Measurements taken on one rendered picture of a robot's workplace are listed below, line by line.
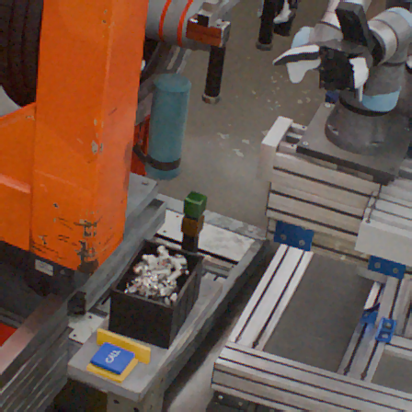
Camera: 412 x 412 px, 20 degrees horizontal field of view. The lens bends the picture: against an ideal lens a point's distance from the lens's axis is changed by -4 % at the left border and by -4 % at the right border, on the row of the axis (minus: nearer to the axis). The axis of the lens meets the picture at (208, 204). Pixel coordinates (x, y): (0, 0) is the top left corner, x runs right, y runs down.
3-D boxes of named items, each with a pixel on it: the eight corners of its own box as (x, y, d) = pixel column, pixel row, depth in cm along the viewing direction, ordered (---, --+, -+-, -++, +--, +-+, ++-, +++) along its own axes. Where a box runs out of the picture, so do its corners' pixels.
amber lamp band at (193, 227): (187, 223, 262) (188, 208, 260) (203, 229, 261) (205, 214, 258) (179, 233, 259) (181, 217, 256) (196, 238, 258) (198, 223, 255)
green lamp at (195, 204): (189, 204, 259) (191, 189, 257) (206, 211, 258) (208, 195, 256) (181, 213, 256) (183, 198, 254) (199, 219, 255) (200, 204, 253)
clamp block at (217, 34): (193, 30, 268) (195, 10, 265) (229, 40, 266) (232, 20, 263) (184, 38, 264) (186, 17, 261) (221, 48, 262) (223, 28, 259)
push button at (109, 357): (104, 349, 241) (105, 340, 240) (134, 360, 239) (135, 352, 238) (89, 367, 235) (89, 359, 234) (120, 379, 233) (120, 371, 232)
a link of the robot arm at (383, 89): (352, 83, 221) (361, 33, 214) (403, 105, 216) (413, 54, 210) (334, 97, 215) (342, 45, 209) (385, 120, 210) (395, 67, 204)
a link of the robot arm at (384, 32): (397, 26, 198) (357, 15, 202) (386, 32, 195) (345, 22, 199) (395, 63, 202) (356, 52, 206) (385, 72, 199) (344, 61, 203)
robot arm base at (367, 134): (396, 131, 257) (404, 93, 252) (383, 162, 245) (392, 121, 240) (334, 111, 260) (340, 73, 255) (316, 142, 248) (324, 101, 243)
